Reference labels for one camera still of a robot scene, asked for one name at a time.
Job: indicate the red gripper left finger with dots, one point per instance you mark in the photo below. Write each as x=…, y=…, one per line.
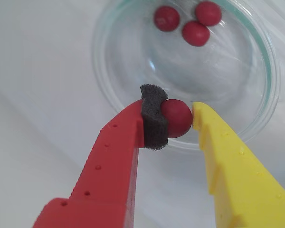
x=109, y=178

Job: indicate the clear glass bowl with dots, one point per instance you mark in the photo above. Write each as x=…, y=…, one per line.
x=180, y=71

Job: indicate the pale grey tablecloth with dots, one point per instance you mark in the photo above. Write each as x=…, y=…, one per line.
x=38, y=71

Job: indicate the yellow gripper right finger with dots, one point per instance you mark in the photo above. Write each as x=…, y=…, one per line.
x=240, y=185

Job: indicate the red round pill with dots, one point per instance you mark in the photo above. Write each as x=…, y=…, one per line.
x=208, y=13
x=196, y=33
x=178, y=118
x=166, y=18

